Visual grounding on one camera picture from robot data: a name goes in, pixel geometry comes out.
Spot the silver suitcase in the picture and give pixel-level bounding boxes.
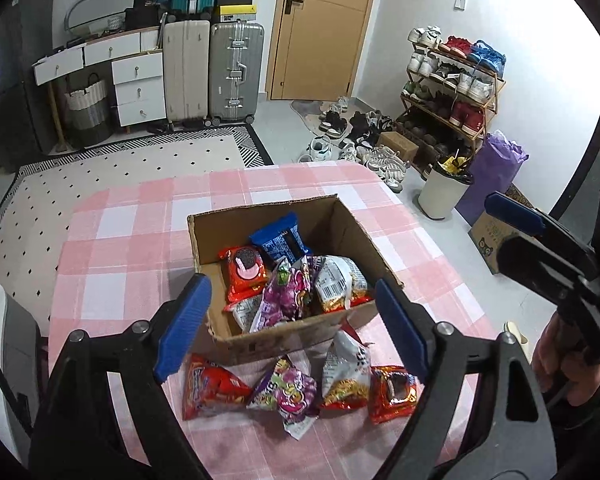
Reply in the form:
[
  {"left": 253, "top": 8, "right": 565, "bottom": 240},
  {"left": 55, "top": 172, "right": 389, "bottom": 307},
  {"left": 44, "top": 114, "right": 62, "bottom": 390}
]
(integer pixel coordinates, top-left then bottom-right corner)
[{"left": 209, "top": 22, "right": 264, "bottom": 126}]

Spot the red triangular snack bag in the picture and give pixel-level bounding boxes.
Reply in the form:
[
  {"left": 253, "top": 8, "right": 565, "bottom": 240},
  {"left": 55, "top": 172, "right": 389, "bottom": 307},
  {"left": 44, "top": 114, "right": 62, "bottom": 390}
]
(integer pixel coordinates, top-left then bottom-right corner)
[{"left": 182, "top": 353, "right": 252, "bottom": 420}]

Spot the red wafer packet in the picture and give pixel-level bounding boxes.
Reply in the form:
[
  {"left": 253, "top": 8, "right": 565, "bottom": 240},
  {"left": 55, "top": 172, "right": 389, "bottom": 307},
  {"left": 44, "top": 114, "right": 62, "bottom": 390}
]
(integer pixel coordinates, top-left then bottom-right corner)
[{"left": 219, "top": 245, "right": 268, "bottom": 304}]

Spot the white drawer desk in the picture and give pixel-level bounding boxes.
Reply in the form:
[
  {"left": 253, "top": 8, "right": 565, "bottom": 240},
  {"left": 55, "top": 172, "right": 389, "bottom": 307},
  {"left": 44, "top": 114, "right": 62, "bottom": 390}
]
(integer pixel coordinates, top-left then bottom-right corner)
[{"left": 32, "top": 27, "right": 166, "bottom": 128}]

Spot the wooden door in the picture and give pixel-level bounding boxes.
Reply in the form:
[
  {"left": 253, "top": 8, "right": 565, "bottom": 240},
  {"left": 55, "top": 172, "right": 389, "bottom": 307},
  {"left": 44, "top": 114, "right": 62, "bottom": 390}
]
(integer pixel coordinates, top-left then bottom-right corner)
[{"left": 265, "top": 0, "right": 374, "bottom": 102}]

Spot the small cardboard box on floor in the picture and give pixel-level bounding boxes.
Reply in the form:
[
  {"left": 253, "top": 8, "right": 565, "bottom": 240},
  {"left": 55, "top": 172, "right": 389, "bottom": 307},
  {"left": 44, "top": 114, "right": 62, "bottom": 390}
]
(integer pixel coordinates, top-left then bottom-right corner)
[{"left": 378, "top": 131, "right": 419, "bottom": 162}]

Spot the white noodle snack bag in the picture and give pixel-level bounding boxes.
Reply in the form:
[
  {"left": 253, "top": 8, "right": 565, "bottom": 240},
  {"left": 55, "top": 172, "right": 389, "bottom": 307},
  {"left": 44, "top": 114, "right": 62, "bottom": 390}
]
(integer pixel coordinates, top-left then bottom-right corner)
[{"left": 321, "top": 322, "right": 372, "bottom": 411}]

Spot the black refrigerator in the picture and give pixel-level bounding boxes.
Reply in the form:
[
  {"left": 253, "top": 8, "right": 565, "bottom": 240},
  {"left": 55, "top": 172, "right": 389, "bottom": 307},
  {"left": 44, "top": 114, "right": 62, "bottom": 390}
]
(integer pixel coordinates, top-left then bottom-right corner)
[{"left": 0, "top": 0, "right": 57, "bottom": 172}]

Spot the pink plaid tablecloth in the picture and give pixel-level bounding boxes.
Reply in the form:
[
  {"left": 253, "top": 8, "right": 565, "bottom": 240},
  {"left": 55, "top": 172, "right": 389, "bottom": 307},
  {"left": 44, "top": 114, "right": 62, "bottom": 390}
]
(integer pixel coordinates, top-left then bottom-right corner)
[{"left": 50, "top": 162, "right": 495, "bottom": 479}]

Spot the flat cardboard box by wall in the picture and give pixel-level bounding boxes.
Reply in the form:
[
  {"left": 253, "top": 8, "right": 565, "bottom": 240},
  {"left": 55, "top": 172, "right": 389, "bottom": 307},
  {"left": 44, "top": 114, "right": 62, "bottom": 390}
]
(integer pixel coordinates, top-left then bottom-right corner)
[{"left": 469, "top": 211, "right": 518, "bottom": 275}]

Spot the dotted floor rug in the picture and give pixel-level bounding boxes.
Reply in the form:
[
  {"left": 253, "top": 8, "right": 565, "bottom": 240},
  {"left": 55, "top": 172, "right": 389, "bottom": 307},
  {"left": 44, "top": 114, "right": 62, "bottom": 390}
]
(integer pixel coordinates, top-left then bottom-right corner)
[{"left": 0, "top": 122, "right": 276, "bottom": 311}]

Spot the cream sandwich cracker packet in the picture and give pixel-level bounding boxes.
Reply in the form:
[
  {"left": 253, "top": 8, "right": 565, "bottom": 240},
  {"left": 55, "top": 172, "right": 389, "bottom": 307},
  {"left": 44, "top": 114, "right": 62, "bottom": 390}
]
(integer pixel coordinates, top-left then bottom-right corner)
[{"left": 223, "top": 294, "right": 262, "bottom": 333}]

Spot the person right hand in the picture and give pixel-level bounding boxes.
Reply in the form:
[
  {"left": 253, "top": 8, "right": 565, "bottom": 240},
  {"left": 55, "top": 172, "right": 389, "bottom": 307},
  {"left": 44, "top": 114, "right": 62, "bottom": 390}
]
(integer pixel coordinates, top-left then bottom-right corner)
[{"left": 531, "top": 312, "right": 600, "bottom": 406}]

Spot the orange chocolate pie packet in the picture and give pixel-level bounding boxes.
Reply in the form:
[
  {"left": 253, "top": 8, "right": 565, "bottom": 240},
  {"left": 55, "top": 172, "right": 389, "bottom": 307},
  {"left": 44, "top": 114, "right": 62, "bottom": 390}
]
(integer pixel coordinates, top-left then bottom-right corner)
[{"left": 367, "top": 365, "right": 419, "bottom": 425}]

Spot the woven laundry basket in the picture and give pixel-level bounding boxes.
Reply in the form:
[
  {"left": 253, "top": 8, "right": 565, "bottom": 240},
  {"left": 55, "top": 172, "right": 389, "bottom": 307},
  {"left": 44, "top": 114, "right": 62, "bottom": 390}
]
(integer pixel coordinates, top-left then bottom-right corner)
[{"left": 65, "top": 72, "right": 111, "bottom": 148}]

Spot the purple candy bag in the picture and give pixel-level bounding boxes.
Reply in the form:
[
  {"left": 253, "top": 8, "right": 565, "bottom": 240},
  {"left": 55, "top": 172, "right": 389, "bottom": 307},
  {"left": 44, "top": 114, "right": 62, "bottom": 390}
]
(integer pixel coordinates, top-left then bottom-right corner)
[
  {"left": 250, "top": 256, "right": 312, "bottom": 333},
  {"left": 246, "top": 356, "right": 320, "bottom": 441}
]

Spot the blue Oreo packet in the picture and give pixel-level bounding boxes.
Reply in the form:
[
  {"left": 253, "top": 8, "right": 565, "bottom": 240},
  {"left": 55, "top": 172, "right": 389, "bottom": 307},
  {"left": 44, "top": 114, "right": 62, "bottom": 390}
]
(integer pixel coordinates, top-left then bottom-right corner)
[{"left": 249, "top": 212, "right": 312, "bottom": 263}]

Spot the SF cardboard box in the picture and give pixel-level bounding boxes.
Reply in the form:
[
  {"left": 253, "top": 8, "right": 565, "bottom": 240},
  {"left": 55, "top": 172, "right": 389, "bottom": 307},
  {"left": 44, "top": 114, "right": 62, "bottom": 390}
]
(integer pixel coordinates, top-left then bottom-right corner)
[{"left": 187, "top": 195, "right": 400, "bottom": 365}]

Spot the wooden shoe rack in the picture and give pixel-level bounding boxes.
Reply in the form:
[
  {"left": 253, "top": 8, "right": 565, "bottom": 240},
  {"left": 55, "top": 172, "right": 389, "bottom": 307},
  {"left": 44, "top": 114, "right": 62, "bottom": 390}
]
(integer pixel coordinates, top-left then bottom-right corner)
[{"left": 394, "top": 25, "right": 506, "bottom": 167}]

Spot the white side table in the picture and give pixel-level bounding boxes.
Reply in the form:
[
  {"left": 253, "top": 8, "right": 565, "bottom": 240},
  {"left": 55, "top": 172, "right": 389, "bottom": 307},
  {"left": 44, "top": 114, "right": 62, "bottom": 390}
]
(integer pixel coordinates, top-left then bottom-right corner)
[{"left": 0, "top": 285, "right": 40, "bottom": 465}]

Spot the beige suitcase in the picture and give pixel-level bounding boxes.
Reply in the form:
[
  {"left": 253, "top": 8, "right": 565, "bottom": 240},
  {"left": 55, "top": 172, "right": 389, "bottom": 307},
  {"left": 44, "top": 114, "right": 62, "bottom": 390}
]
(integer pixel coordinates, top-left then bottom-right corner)
[{"left": 162, "top": 21, "right": 210, "bottom": 124}]

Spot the white trash bin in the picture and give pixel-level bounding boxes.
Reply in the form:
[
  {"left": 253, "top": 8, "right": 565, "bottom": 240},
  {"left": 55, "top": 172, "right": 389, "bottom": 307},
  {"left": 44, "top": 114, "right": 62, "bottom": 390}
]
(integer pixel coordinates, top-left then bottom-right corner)
[{"left": 417, "top": 156, "right": 475, "bottom": 220}]

